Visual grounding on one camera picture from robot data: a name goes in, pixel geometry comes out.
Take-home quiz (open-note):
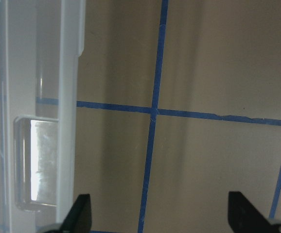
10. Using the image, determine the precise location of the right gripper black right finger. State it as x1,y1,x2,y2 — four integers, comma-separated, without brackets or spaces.
228,191,273,233

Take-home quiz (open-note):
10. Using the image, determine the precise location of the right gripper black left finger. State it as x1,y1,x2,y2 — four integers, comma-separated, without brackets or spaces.
59,194,92,233

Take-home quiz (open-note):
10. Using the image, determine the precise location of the clear plastic box lid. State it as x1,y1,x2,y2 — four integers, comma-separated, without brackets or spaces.
0,0,86,233

